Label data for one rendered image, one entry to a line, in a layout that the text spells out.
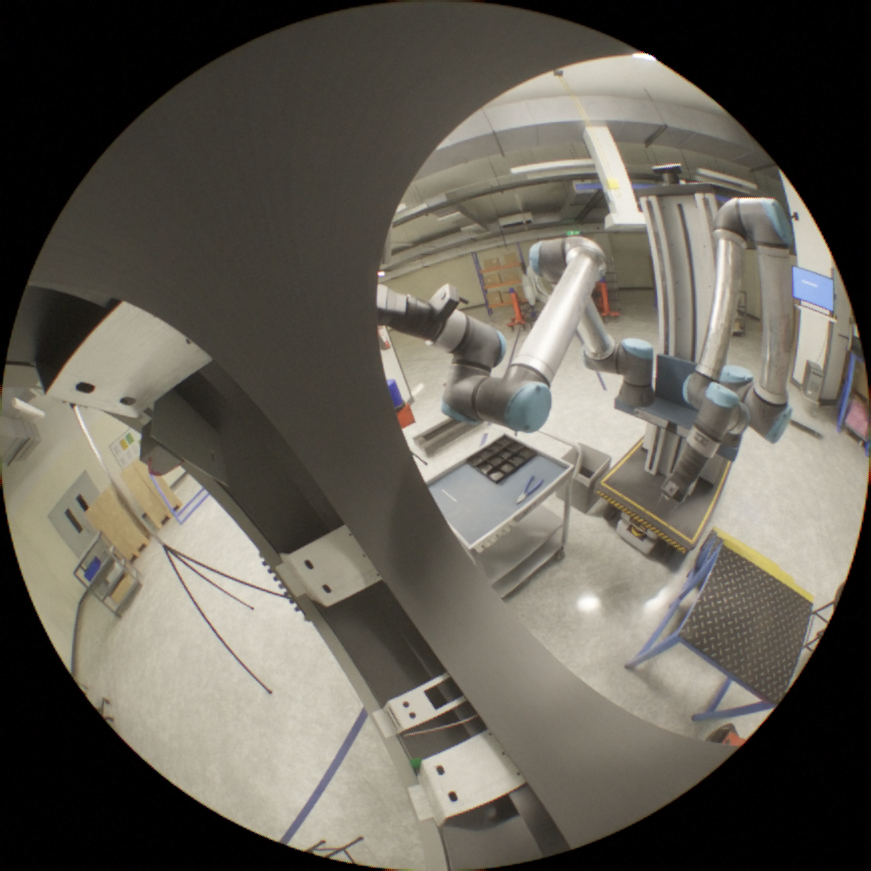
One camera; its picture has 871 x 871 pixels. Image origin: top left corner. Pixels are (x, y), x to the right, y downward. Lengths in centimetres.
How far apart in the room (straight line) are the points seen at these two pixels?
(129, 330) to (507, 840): 89
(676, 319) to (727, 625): 118
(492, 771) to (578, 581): 118
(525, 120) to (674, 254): 327
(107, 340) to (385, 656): 86
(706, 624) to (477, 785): 74
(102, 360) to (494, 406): 55
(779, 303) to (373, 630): 145
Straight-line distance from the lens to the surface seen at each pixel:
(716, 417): 72
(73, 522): 943
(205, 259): 21
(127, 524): 652
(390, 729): 88
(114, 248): 17
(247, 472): 68
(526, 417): 44
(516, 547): 136
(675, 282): 136
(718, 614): 106
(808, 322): 509
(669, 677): 160
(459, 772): 70
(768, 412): 107
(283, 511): 74
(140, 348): 33
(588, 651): 149
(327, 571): 71
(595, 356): 125
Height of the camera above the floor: 145
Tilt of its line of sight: 30 degrees down
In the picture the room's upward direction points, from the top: 19 degrees counter-clockwise
